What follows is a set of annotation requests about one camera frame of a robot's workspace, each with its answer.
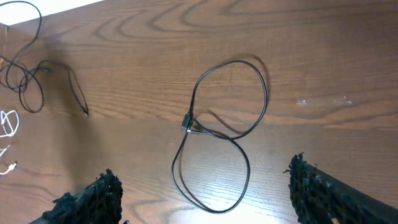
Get white usb cable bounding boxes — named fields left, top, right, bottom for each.
left=0, top=109, right=20, bottom=176

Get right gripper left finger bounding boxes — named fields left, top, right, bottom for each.
left=32, top=169, right=123, bottom=224

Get black cable barrel plug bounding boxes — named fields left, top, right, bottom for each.
left=0, top=55, right=90, bottom=117

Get thick black usb cable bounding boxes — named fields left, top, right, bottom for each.
left=170, top=59, right=269, bottom=215

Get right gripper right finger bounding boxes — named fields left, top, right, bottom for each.
left=286, top=153, right=397, bottom=224

